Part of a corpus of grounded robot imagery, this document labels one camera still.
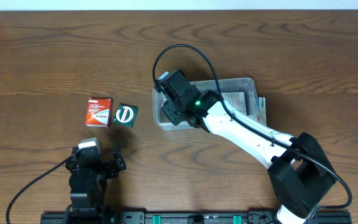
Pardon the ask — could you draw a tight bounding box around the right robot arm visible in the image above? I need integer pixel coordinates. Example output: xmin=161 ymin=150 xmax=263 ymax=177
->
xmin=157 ymin=83 xmax=340 ymax=223

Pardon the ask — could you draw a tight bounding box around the black mounting rail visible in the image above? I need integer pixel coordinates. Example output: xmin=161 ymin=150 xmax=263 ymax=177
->
xmin=40 ymin=210 xmax=353 ymax=224

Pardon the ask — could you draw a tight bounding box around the white Panadol box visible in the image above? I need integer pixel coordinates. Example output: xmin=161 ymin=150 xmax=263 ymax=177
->
xmin=249 ymin=97 xmax=267 ymax=126

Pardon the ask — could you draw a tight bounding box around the left black cable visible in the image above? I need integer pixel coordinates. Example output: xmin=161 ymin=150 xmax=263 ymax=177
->
xmin=5 ymin=156 xmax=73 ymax=224

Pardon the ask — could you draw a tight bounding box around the green square box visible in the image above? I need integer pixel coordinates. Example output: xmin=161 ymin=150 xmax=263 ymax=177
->
xmin=113 ymin=104 xmax=138 ymax=128

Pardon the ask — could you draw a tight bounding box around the black cable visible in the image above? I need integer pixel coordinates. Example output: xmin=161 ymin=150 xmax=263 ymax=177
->
xmin=152 ymin=44 xmax=353 ymax=210
xmin=5 ymin=156 xmax=73 ymax=224

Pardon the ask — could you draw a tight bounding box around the clear plastic container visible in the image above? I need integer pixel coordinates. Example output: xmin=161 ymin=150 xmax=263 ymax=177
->
xmin=152 ymin=77 xmax=259 ymax=131

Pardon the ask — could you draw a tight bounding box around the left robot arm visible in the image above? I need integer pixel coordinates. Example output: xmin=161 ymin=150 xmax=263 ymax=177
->
xmin=63 ymin=139 xmax=126 ymax=224

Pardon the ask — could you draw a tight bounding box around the red medicine box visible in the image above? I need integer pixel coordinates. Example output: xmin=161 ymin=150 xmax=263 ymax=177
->
xmin=85 ymin=98 xmax=112 ymax=128

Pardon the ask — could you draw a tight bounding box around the right black cable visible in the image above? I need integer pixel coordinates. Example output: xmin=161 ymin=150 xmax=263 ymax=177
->
xmin=152 ymin=44 xmax=353 ymax=210

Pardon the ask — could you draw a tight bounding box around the blue cooling patch box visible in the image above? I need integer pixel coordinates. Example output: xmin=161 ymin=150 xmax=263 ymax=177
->
xmin=222 ymin=92 xmax=247 ymax=115

